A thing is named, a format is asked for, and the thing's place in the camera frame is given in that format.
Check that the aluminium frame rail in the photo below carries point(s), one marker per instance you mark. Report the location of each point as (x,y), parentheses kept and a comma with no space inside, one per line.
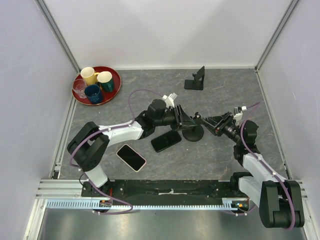
(59,189)

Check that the black round-base phone stand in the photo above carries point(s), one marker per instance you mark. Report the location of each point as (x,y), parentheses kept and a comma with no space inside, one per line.
(195,133)

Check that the dark blue mug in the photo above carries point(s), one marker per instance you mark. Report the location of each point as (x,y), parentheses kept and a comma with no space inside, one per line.
(94,94)

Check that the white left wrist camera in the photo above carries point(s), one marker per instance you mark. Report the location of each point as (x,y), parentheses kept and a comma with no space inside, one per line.
(169,100)

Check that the yellow mug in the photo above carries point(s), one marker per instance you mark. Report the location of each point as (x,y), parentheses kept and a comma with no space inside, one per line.
(89,75)

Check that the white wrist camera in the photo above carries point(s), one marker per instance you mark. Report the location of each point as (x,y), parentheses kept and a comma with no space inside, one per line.
(238,113)
(169,100)

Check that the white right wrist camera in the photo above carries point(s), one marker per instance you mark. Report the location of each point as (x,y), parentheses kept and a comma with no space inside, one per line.
(238,113)

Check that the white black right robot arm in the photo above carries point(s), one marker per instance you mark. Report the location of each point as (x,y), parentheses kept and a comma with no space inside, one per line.
(278,199)

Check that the black angled desk phone stand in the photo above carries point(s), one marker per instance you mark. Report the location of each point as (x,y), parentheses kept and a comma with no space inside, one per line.
(197,83)

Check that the pink-cased smartphone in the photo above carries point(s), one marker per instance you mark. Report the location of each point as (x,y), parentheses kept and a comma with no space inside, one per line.
(131,158)

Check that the clear drinking glass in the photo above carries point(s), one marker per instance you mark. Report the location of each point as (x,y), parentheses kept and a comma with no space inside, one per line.
(79,86)

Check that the light blue cable duct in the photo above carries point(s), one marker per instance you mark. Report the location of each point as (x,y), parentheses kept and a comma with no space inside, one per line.
(89,204)

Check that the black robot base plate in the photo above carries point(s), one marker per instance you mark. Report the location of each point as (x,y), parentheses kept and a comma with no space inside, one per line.
(171,192)

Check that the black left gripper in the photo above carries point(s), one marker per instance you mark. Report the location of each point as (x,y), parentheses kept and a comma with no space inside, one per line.
(181,120)

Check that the red round tray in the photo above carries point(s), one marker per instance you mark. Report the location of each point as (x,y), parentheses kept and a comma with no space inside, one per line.
(107,96)

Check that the black smartphone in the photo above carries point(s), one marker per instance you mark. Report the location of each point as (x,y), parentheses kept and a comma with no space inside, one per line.
(165,140)

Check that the green mug white inside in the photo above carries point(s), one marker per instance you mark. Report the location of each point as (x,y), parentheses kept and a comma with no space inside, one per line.
(105,79)

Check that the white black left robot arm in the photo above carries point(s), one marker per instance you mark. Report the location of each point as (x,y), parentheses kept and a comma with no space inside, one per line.
(91,142)

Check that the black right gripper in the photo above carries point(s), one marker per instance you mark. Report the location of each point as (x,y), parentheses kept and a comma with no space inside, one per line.
(212,125)

